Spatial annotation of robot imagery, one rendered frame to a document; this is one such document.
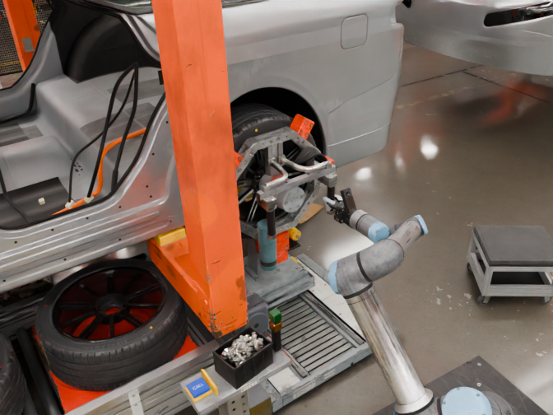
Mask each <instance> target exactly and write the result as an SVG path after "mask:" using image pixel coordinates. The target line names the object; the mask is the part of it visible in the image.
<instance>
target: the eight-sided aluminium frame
mask: <svg viewBox="0 0 553 415"><path fill-rule="evenodd" d="M287 140H291V141H293V142H294V143H295V144H297V145H298V146H299V147H301V148H302V149H304V148H305V147H314V148H316V149H317V150H318V151H319V152H320V153H321V151H320V150H319V149H318V148H317V147H315V146H314V145H312V144H311V143H310V142H308V141H307V140H306V139H304V138H303V137H301V136H300V135H298V133H297V132H296V131H295V130H293V129H291V128H289V127H287V126H286V127H284V128H279V129H277V130H273V131H271V132H268V133H264V134H261V135H258V136H255V137H251V138H248V139H246V141H245V142H244V143H243V146H242V147H241V148H240V149H239V151H238V154H240V155H241V156H242V157H243V158H244V159H243V160H242V161H241V162H240V164H239V166H238V167H237V169H236V170H235V172H236V181H237V180H238V178H239V177H240V176H241V174H242V173H243V171H244V169H245V168H246V166H247V165H248V163H249V162H250V161H251V159H252V158H253V156H254V154H255V153H256V151H257V150H260V149H263V148H265V147H267V146H270V145H275V144H278V143H279V142H284V141H287ZM317 164H319V163H318V162H317V161H315V160H314V158H313V159H311V160H309V161H307V166H315V165H317ZM320 187H321V185H320V181H318V179H316V180H312V181H309V182H307V187H306V188H305V190H304V202H303V204H302V205H301V207H300V208H299V209H298V210H296V211H295V212H289V213H288V215H287V216H286V217H283V218H280V219H278V220H275V223H276V233H277V234H279V233H281V232H283V231H286V230H289V229H290V228H291V229H292V228H293V227H295V226H297V224H298V223H299V222H300V219H301V218H302V216H303V215H304V214H305V212H306V211H307V209H308V208H309V206H310V205H311V203H312V202H313V201H314V199H315V198H316V196H317V195H318V193H319V191H320ZM240 230H241V232H243V233H244V234H246V235H249V236H251V237H252V238H254V239H255V240H258V228H254V227H252V226H250V225H249V224H247V223H245V222H243V221H240Z"/></svg>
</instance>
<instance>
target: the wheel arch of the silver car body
mask: <svg viewBox="0 0 553 415"><path fill-rule="evenodd" d="M249 103H259V104H264V105H269V106H271V107H272V108H274V109H276V110H279V111H281V112H282V113H284V114H286V115H288V116H290V117H291V118H294V117H295V115H296V114H300V115H302V116H304V117H305V118H307V119H310V120H312V121H313V122H314V126H313V127H312V129H311V131H310V133H311V135H312V137H313V139H314V141H315V144H316V147H317V148H318V149H319V150H320V151H321V153H322V154H324V155H325V156H328V142H327V136H326V132H325V128H324V126H323V121H322V120H321V118H320V115H319V114H318V111H317V110H316V109H315V107H314V106H313V104H312V103H311V102H310V101H309V100H308V99H307V98H306V97H305V96H303V95H302V94H301V93H299V92H298V91H296V90H294V89H291V88H289V87H286V86H277V85H270V86H260V87H256V88H253V89H252V90H249V91H246V92H245V93H243V94H241V95H239V96H237V97H236V98H234V99H233V100H232V101H231V102H230V108H232V107H235V106H237V105H244V104H249Z"/></svg>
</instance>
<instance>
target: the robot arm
mask: <svg viewBox="0 0 553 415"><path fill-rule="evenodd" d="M340 193H341V196H339V195H336V194H335V200H336V202H335V201H332V200H331V199H330V198H327V197H323V201H324V202H325V204H326V209H327V210H328V211H330V210H331V209H333V210H335V209H336V211H335V215H336V216H335V215H334V220H336V221H338V220H337V219H339V221H338V222H339V223H341V224H342V223H345V224H347V225H348V226H349V227H351V228H354V229H355V230H357V231H358V232H359V233H361V234H362V235H364V236H366V237H367V238H368V239H370V240H371V241H372V242H373V243H374V244H373V245H371V246H370V247H368V248H365V249H363V250H361V251H359V252H356V253H354V254H351V255H348V256H346V257H345V258H342V259H339V260H338V261H335V262H333V263H331V264H330V266H329V268H328V279H329V282H330V285H331V288H332V290H333V291H334V292H335V293H336V294H337V295H341V294H342V296H343V298H344V300H346V303H347V304H348V306H349V308H350V310H351V313H352V314H353V316H354V318H355V320H356V322H357V324H358V325H359V327H360V330H361V332H362V333H363V335H364V337H365V340H366V342H367V343H368V345H369V348H370V350H371V352H372V353H373V355H374V358H375V360H376V361H377V363H378V365H379V368H380V370H381V371H382V373H383V376H384V378H385V380H386V381H387V383H388V386H389V388H390V390H391V391H392V393H393V396H394V398H395V399H396V403H395V405H394V409H395V410H394V411H393V415H514V413H513V410H512V408H511V407H510V406H509V404H508V403H507V402H506V401H505V400H504V399H503V398H502V397H500V396H499V395H498V394H494V393H492V392H488V391H481V392H480V391H478V390H476V389H473V388H469V387H458V388H455V389H452V390H450V391H449V392H448V393H447V394H446V395H444V396H441V397H438V398H436V397H435V396H434V394H433V392H432V391H431V390H430V389H426V388H424V386H423V384H422V383H421V380H420V378H419V376H418V375H417V373H416V370H415V368H414V366H413V365H412V363H411V361H410V359H409V357H408V355H407V353H406V351H405V349H404V347H403V345H402V343H401V341H400V339H399V337H398V336H397V333H396V331H395V329H394V327H393V325H392V323H391V321H390V319H389V317H388V315H387V313H386V311H385V309H384V307H383V305H382V303H381V301H380V299H379V297H378V295H377V293H376V291H375V289H374V285H373V283H372V282H373V281H376V280H378V279H380V278H381V277H384V276H386V275H388V274H390V273H391V272H393V271H394V270H396V269H397V268H398V267H399V266H400V265H401V264H402V262H403V260H404V254H405V253H406V252H407V250H408V249H409V248H410V247H411V245H412V244H413V243H414V242H415V241H416V240H417V239H418V238H419V237H420V236H422V235H425V234H427V233H428V230H427V227H426V224H425V222H424V220H423V218H422V217H421V216H420V215H417V216H414V217H412V218H410V219H407V220H405V221H402V222H400V223H398V224H396V225H394V226H390V227H387V226H386V225H385V224H384V223H382V222H381V221H379V220H377V219H375V218H374V217H372V216H370V215H369V214H368V213H366V212H364V211H362V210H357V209H356V204H355V201H354V199H353V195H352V192H351V188H345V189H342V190H341V191H340ZM336 218H337V219H336ZM342 220H343V221H342Z"/></svg>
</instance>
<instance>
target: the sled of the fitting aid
mask: <svg viewBox="0 0 553 415"><path fill-rule="evenodd" d="M288 256H290V255H288ZM290 257H291V256H290ZM291 258H292V259H293V260H294V261H296V263H297V264H299V265H300V266H301V267H302V268H303V269H304V275H303V276H301V277H298V278H296V279H295V280H293V281H291V282H288V283H286V284H284V285H282V286H280V287H278V288H276V289H274V290H272V291H269V292H267V293H265V294H263V295H261V297H262V298H263V299H264V300H265V301H266V302H267V305H268V309H270V308H272V307H273V306H275V305H278V304H280V303H282V302H283V301H286V300H288V299H290V298H291V297H293V296H296V295H298V294H300V293H301V292H303V291H306V290H308V289H310V288H311V287H314V275H313V274H312V273H311V272H309V271H308V270H307V269H306V268H304V267H303V266H302V265H301V264H300V262H299V261H298V260H296V259H295V258H294V257H291Z"/></svg>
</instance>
